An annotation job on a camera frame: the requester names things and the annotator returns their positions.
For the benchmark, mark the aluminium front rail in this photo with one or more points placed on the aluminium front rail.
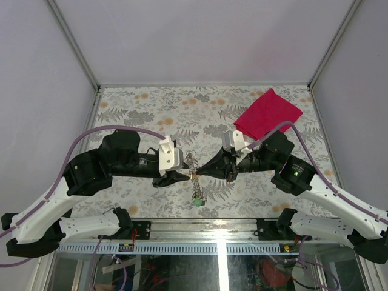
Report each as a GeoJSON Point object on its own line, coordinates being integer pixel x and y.
{"type": "Point", "coordinates": [189, 237]}

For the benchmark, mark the magenta folded cloth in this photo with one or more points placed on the magenta folded cloth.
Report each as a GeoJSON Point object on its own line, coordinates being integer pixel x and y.
{"type": "Point", "coordinates": [265, 114]}

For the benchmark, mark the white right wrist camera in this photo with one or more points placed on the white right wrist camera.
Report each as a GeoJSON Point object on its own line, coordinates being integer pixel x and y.
{"type": "Point", "coordinates": [234, 140]}

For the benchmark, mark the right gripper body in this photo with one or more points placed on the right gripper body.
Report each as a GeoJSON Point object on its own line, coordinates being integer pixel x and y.
{"type": "Point", "coordinates": [233, 170]}

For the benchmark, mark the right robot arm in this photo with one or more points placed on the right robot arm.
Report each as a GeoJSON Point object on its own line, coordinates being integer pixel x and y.
{"type": "Point", "coordinates": [356, 224]}

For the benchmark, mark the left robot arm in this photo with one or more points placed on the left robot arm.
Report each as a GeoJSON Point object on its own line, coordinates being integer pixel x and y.
{"type": "Point", "coordinates": [127, 151]}

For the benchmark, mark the green key tag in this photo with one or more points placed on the green key tag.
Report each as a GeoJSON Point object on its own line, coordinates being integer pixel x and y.
{"type": "Point", "coordinates": [198, 202]}

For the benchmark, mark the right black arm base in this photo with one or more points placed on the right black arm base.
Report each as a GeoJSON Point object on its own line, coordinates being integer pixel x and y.
{"type": "Point", "coordinates": [276, 229]}

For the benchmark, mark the metal ring key organizer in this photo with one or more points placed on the metal ring key organizer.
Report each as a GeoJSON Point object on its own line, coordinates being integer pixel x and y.
{"type": "Point", "coordinates": [192, 162]}

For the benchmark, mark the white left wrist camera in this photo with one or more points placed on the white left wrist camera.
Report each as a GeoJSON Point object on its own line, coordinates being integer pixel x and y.
{"type": "Point", "coordinates": [169, 156]}

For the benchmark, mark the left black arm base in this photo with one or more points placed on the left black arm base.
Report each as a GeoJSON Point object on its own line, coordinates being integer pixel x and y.
{"type": "Point", "coordinates": [129, 229]}

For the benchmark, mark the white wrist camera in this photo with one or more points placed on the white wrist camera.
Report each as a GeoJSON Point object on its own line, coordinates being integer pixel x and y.
{"type": "Point", "coordinates": [234, 140]}
{"type": "Point", "coordinates": [169, 156]}

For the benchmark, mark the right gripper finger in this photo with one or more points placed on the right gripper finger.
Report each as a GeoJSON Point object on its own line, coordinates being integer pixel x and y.
{"type": "Point", "coordinates": [217, 162]}
{"type": "Point", "coordinates": [214, 172]}

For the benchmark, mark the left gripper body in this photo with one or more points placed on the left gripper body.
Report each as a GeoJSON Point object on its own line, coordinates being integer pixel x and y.
{"type": "Point", "coordinates": [156, 182]}

